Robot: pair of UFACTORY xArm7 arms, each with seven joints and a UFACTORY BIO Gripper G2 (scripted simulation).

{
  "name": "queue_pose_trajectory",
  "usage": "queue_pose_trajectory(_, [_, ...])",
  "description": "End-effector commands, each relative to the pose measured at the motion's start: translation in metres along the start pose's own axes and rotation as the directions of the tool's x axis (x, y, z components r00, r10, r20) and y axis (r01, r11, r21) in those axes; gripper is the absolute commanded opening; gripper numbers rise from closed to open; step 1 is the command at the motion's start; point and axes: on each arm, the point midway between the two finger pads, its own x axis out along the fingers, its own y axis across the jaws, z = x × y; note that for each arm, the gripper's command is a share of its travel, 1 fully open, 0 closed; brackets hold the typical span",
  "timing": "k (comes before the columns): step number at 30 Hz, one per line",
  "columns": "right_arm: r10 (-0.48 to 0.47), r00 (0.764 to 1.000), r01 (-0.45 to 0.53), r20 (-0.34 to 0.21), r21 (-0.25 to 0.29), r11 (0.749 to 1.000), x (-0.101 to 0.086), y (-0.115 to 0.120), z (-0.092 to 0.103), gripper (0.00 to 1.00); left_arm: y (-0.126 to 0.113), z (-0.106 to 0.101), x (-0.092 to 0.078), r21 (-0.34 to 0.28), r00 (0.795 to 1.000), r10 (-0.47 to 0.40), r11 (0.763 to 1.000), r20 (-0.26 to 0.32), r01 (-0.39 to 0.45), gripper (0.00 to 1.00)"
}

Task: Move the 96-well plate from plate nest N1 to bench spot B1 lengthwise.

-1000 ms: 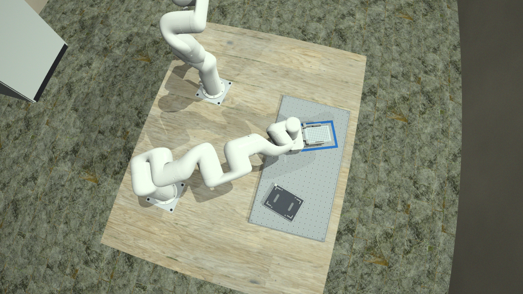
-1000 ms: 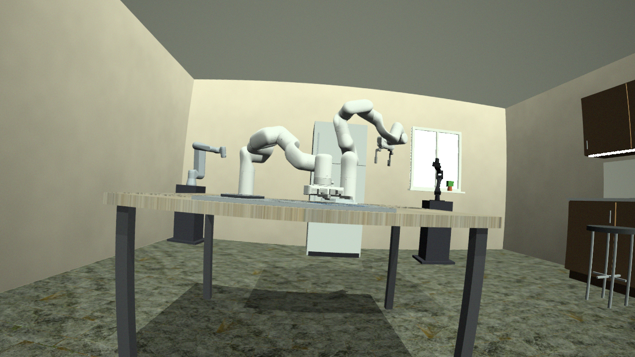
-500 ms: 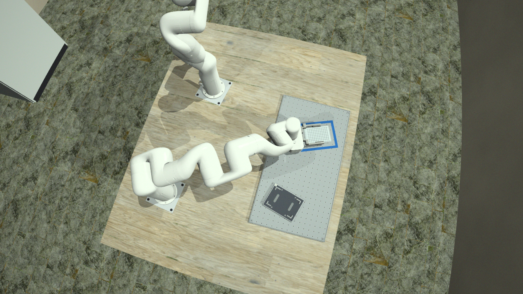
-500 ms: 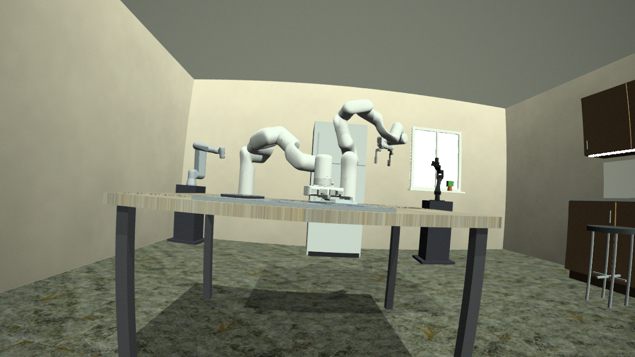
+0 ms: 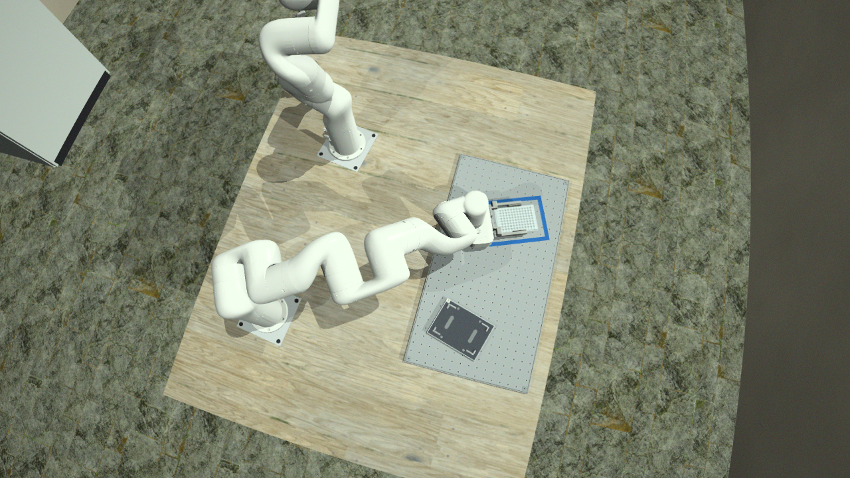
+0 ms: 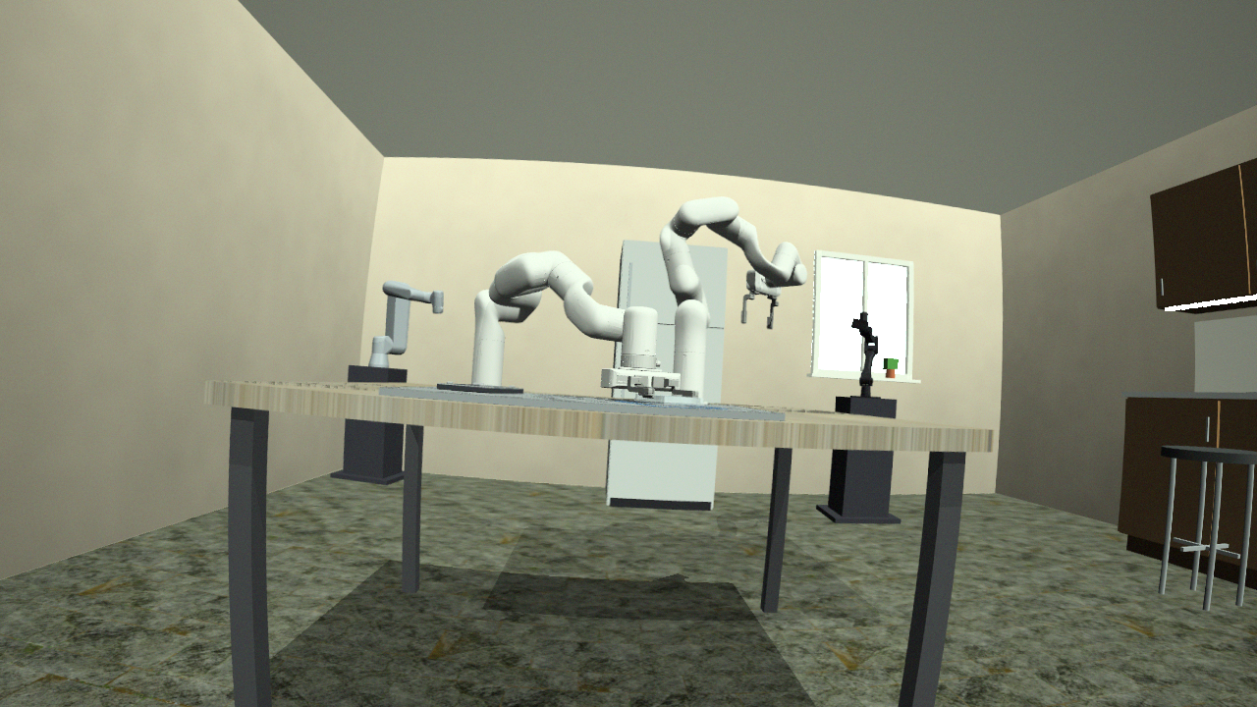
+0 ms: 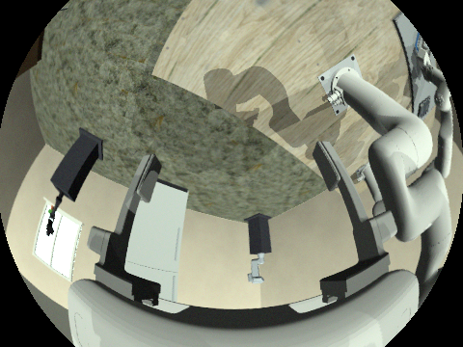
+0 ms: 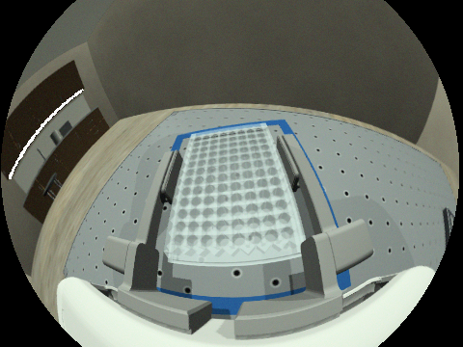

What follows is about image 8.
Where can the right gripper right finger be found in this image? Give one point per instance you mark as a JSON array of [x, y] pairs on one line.
[[325, 255]]

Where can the blue tape rectangle outline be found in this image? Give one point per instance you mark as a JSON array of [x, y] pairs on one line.
[[231, 305]]

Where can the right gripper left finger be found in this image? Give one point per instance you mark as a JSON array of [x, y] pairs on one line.
[[138, 262]]

